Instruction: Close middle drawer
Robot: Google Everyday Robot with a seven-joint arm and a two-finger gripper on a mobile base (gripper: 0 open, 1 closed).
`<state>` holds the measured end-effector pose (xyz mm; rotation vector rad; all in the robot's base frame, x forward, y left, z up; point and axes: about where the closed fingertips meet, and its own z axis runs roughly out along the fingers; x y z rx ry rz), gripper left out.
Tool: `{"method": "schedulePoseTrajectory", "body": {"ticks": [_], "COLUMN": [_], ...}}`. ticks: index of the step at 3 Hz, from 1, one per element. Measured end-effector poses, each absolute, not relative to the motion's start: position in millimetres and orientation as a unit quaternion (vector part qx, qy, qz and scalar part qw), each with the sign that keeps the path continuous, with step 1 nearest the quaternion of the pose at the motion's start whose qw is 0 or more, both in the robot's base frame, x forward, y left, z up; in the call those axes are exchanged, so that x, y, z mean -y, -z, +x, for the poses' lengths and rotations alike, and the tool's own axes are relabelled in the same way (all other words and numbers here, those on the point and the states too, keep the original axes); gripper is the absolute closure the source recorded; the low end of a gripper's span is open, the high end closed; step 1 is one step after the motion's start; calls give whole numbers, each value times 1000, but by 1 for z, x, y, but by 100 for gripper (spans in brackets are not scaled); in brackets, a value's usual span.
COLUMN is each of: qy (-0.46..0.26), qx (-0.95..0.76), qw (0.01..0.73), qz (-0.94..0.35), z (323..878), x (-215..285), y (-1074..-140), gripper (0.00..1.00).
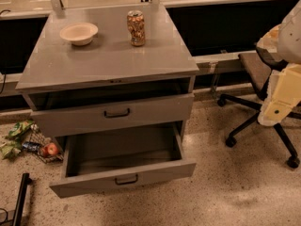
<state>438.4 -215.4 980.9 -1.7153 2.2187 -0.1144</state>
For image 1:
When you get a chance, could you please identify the grey drawer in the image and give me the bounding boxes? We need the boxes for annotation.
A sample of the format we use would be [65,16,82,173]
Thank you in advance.
[32,93,194,137]
[50,122,196,198]

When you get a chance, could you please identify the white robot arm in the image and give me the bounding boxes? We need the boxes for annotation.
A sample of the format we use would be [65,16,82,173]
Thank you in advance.
[258,1,301,126]

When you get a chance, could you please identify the grey drawer cabinet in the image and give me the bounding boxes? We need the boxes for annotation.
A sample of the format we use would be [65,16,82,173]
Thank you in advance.
[15,3,200,149]

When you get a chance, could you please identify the grey top drawer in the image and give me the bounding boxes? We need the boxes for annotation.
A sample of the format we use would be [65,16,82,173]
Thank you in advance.
[32,93,194,137]

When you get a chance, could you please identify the black office chair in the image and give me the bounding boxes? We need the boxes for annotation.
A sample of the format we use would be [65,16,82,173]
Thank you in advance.
[217,47,300,169]

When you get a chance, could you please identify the patterned drink can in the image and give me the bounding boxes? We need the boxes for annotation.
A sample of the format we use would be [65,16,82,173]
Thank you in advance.
[127,10,146,46]

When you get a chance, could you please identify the white bowl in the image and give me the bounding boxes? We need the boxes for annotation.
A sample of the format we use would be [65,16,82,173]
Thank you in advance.
[60,23,98,46]

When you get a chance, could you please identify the red apple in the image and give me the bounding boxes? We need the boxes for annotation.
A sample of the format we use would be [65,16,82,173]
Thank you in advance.
[42,142,59,157]

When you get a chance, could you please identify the blue snack packet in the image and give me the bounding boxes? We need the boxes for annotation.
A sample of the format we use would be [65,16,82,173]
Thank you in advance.
[22,141,40,152]

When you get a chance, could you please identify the green chip bag upper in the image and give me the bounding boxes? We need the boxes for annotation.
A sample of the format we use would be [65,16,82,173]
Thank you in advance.
[7,120,34,139]

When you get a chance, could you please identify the green chip bag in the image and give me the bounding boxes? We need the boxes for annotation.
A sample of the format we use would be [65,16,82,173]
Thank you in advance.
[7,120,34,139]
[0,141,22,159]

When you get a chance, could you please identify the black stand bar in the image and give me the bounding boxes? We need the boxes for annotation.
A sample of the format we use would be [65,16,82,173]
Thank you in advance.
[12,173,32,226]

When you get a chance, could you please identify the green chip bag lower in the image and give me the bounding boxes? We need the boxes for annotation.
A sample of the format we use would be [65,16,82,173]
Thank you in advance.
[0,141,22,159]

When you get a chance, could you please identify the black cable left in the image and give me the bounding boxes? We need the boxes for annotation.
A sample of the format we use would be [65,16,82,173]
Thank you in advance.
[0,73,8,96]

